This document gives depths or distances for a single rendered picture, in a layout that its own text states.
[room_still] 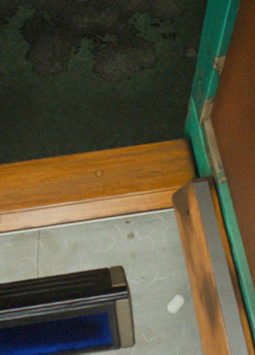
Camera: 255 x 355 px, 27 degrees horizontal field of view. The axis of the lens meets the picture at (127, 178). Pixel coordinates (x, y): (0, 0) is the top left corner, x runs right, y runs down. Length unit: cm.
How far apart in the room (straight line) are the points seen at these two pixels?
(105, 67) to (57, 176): 110
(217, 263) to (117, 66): 130
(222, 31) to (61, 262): 44
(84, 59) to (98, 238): 118
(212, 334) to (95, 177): 32
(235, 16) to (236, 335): 40
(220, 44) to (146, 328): 43
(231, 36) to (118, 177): 33
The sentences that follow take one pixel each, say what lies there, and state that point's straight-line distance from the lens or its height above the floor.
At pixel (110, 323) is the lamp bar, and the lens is 51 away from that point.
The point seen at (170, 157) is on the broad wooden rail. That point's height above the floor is 76.
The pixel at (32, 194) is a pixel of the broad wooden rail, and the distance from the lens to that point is 91.
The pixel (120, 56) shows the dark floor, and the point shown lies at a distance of 200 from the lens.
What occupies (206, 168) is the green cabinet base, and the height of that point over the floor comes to 82.
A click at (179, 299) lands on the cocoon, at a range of 85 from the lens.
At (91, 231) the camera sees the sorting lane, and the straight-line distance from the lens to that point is 90.
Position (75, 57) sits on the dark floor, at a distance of 201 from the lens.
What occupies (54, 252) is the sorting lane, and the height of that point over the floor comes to 74.
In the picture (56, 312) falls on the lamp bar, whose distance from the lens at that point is 49.
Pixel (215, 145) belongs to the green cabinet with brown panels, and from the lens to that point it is 82.
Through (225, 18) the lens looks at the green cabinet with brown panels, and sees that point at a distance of 67.
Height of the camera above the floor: 159
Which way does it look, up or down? 65 degrees down
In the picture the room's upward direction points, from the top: straight up
